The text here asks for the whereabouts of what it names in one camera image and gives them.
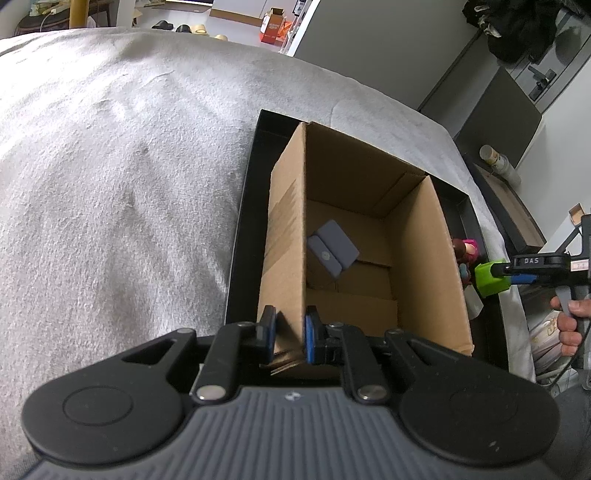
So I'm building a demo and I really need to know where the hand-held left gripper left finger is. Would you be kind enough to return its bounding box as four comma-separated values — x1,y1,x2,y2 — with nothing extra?
119,305,278,408

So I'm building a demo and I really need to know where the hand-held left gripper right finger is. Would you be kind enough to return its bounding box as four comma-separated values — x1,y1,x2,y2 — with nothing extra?
303,305,463,408

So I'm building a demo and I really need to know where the green carton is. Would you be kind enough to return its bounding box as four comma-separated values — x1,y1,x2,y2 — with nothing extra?
476,260,513,299

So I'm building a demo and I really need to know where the pink toy figure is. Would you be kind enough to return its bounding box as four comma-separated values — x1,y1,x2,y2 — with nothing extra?
462,237,481,267

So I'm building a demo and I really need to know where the white block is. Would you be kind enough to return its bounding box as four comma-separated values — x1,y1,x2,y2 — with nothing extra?
464,288,484,320

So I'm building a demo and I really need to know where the brown cardboard box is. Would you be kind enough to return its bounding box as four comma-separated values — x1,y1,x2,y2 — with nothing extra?
257,121,475,376

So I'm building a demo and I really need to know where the grey plastic block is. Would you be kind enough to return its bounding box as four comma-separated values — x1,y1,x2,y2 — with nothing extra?
307,220,361,280

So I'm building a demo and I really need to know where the black shallow tray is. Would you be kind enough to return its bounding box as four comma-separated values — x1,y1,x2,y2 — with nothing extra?
225,109,511,376

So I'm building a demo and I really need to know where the person's right hand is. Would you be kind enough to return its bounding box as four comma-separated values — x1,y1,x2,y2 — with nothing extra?
550,295,591,359

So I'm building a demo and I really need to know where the wooden bedside table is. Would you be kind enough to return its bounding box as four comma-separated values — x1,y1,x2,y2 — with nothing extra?
464,154,548,256

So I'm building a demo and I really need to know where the pile of plastic packets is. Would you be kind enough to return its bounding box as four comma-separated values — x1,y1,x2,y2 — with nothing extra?
528,314,572,376

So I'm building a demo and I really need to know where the white bottle with cream cap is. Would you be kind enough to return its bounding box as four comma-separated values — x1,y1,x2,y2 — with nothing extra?
478,144,523,186

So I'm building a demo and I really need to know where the dark grey cabinet panel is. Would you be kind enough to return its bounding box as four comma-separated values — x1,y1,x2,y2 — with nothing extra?
454,66,544,185

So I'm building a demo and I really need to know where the person's grey clothing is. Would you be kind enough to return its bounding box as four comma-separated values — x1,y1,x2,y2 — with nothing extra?
551,382,591,480

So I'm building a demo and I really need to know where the grey blanket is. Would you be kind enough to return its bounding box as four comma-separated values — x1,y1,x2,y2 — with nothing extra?
0,25,530,464

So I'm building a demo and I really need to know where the black hanging clothing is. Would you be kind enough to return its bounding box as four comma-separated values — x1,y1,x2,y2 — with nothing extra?
461,0,563,64

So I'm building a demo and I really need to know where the orange cardboard box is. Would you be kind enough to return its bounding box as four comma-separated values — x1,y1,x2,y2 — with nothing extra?
259,8,290,46

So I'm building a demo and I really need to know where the flat cardboard sheet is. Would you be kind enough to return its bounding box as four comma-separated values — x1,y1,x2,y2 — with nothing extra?
209,8,264,22

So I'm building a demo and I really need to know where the black door handle lock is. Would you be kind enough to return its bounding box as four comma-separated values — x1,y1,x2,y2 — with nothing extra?
526,64,557,102

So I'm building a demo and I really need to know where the wooden post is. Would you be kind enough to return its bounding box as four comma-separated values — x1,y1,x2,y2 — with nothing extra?
69,0,89,29

